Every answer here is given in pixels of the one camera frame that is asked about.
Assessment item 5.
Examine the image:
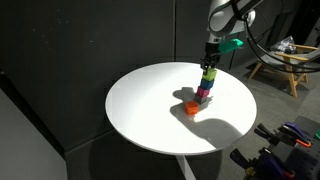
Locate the orange cube block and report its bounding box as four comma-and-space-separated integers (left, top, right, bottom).
185, 101, 200, 116

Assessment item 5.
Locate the wooden armchair frame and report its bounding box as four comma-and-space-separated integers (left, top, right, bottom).
248, 42, 320, 99

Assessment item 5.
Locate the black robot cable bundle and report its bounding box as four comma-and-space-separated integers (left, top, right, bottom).
232, 0, 320, 74

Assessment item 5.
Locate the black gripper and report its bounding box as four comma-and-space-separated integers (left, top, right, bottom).
200, 40, 223, 76

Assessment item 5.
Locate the grey chair cushion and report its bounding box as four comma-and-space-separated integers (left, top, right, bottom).
259, 49, 320, 73

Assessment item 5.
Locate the purple clamp with orange tip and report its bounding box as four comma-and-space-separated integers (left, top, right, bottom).
279, 121, 313, 149

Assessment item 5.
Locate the white table pedestal leg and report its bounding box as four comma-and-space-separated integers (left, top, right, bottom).
175, 154, 198, 180

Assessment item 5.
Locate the lime green cube block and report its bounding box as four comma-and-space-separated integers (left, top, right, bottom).
202, 68, 218, 82

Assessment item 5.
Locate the clear plastic bag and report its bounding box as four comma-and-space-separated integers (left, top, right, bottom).
270, 35, 297, 54

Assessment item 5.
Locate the perforated pegboard cart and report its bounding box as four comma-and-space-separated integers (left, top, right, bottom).
266, 115, 320, 180

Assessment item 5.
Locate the black spring clamp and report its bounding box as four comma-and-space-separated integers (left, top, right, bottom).
229, 147, 264, 176

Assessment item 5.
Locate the purple clamp with red tip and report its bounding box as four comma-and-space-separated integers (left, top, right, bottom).
257, 148, 297, 180

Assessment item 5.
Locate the blue cube block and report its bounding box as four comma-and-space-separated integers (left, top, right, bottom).
199, 78, 215, 91

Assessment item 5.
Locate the magenta cube block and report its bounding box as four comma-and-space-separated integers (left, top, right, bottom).
196, 86, 211, 99

